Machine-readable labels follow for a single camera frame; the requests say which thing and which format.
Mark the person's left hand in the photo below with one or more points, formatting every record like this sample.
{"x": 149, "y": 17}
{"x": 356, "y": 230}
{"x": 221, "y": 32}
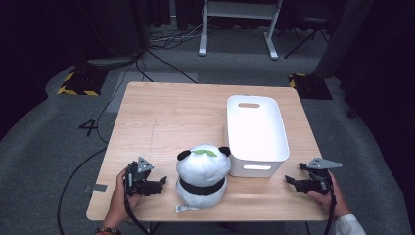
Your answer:
{"x": 117, "y": 202}

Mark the black tripod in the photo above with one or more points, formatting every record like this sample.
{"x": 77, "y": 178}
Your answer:
{"x": 308, "y": 34}

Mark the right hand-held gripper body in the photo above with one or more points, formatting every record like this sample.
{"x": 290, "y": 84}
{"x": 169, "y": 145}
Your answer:
{"x": 319, "y": 178}

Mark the white plastic storage bin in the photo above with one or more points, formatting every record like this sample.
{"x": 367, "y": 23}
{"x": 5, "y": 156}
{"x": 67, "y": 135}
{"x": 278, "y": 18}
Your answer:
{"x": 256, "y": 130}

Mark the person's right hand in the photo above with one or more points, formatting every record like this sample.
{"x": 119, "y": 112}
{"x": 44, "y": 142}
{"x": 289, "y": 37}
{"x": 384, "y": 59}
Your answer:
{"x": 337, "y": 202}

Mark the white metal desk frame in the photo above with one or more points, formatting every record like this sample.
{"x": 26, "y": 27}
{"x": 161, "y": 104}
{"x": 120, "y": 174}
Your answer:
{"x": 203, "y": 32}

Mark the grey flat stand base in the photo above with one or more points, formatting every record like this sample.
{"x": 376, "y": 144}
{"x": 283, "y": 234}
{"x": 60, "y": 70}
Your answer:
{"x": 111, "y": 62}

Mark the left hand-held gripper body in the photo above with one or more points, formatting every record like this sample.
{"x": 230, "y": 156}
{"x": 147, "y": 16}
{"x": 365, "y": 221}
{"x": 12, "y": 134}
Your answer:
{"x": 138, "y": 181}

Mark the black yellow striped base plate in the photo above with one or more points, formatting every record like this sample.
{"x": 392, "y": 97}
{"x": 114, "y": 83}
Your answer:
{"x": 81, "y": 83}
{"x": 310, "y": 86}

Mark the panda plush toy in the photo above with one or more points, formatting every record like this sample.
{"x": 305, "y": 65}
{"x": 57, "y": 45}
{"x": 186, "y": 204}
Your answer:
{"x": 202, "y": 173}

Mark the grey curtain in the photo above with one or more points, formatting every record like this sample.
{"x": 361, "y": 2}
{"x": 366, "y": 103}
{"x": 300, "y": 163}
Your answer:
{"x": 345, "y": 36}

